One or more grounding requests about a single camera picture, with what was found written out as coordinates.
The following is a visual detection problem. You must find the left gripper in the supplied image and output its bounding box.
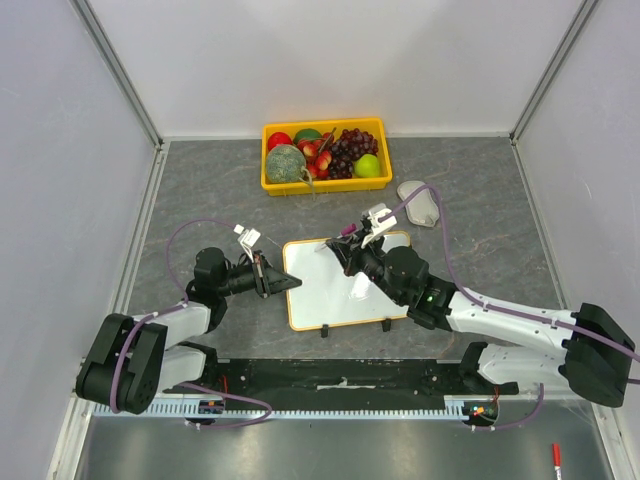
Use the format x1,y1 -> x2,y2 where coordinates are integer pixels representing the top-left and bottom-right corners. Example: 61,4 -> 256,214
217,250 -> 300,298

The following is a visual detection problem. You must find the white marker with magenta cap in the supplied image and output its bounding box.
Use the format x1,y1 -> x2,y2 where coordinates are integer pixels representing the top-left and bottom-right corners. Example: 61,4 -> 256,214
315,223 -> 357,252

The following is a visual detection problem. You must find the yellow framed whiteboard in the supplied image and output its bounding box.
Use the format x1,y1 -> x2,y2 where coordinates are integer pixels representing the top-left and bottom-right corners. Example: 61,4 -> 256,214
283,239 -> 407,332

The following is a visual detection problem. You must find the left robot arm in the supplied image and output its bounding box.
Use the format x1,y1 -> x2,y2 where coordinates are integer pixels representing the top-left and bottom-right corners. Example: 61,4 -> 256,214
75,247 -> 302,414

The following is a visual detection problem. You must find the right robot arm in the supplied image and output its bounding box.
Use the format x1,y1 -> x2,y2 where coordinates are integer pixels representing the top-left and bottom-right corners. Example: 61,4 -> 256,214
325,235 -> 639,408

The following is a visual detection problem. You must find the green pear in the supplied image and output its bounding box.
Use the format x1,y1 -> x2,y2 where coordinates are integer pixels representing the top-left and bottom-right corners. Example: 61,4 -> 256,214
354,154 -> 381,178

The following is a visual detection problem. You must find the grey round eraser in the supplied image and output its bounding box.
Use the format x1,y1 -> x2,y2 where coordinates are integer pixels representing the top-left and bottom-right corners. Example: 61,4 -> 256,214
397,180 -> 440,228

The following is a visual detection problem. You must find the red yellow cherry bunch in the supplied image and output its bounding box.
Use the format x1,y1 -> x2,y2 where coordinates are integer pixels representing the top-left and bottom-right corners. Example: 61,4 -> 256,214
297,132 -> 335,180

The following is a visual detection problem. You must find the dark purple grape bunch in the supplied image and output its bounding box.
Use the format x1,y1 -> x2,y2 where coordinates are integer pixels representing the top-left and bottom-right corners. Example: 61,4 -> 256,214
328,128 -> 379,180

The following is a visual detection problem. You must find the green netted melon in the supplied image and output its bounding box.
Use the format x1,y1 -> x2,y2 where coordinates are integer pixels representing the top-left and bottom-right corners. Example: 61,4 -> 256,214
265,144 -> 306,184

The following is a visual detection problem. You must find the green orange mango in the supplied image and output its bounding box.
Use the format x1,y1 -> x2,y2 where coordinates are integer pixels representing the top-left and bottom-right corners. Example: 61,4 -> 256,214
293,128 -> 323,146

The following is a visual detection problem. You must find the yellow plastic bin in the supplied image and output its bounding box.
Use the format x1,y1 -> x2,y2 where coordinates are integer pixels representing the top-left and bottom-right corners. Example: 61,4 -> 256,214
260,117 -> 393,196

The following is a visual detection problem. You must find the red apple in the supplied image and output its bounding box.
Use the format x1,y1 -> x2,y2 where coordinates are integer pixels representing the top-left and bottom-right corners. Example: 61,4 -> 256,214
267,131 -> 293,152

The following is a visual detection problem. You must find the red marker pen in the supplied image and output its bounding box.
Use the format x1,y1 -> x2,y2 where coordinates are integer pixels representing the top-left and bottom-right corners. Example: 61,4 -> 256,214
552,443 -> 562,480

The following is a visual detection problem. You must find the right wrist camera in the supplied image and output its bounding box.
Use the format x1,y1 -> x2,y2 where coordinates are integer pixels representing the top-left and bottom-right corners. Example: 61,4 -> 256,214
361,203 -> 397,248

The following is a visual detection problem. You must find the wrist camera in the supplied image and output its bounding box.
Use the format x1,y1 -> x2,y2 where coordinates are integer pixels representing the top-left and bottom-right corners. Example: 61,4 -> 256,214
361,203 -> 397,248
233,224 -> 261,263

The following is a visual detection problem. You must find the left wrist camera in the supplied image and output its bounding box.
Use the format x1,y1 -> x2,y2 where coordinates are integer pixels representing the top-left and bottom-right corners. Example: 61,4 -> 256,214
233,224 -> 261,263

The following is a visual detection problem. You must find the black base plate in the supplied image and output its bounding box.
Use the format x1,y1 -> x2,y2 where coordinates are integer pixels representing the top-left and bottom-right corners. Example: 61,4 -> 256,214
162,356 -> 521,411

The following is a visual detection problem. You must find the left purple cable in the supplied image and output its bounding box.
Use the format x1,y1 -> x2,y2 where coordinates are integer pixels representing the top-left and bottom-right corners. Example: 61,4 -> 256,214
109,218 -> 274,430

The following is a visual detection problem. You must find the purple cable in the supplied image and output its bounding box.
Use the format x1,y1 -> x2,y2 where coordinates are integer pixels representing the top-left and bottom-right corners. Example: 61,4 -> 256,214
382,183 -> 640,434
109,218 -> 274,430

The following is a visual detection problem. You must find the slotted cable duct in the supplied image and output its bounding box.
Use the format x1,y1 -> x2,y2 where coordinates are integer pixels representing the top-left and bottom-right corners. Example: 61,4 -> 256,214
92,394 -> 476,420

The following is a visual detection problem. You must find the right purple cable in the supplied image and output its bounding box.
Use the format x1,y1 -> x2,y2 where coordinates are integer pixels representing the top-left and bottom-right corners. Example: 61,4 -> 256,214
382,183 -> 640,434

